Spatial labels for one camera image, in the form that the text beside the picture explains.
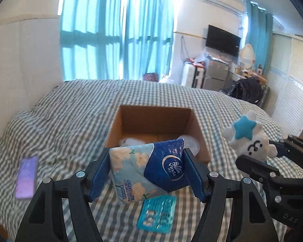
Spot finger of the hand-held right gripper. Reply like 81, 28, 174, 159
269, 136, 303, 168
236, 155, 303, 203

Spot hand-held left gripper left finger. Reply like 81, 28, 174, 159
15, 152, 112, 242

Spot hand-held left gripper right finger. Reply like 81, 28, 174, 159
183, 147, 281, 242

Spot white plush toy blue star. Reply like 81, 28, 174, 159
222, 111, 278, 162

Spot blue floral tissue pack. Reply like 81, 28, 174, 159
108, 138, 190, 205

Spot brown cardboard box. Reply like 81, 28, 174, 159
105, 105, 211, 166

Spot clear plastic lid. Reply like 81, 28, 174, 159
177, 135, 200, 157

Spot white plastic bag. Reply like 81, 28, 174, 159
119, 137, 153, 148

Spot teal plastic packet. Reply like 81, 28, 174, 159
137, 195, 177, 233

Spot grey checked bed blanket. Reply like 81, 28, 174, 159
0, 79, 295, 242

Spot black bag on chair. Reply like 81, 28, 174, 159
222, 77, 266, 107

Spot white louvred wardrobe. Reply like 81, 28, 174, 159
264, 31, 303, 138

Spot purple smartphone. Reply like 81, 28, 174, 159
15, 155, 39, 199

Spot cluttered wooden desk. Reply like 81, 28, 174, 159
233, 66, 268, 84

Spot silver refrigerator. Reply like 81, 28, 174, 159
202, 60, 229, 91

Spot white egg-shaped chair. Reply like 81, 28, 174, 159
240, 43, 256, 69

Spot white paper roll pack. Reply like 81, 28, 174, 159
181, 62, 196, 88

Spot red patterned bag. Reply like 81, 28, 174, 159
142, 73, 159, 82

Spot narrow teal curtain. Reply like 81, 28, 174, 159
243, 0, 275, 77

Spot plastic bags on refrigerator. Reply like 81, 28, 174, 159
191, 52, 233, 66

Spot wide teal window curtain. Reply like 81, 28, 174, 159
60, 0, 175, 81

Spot white air conditioner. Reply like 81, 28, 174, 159
201, 0, 246, 15

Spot black wall television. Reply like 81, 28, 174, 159
205, 25, 242, 58

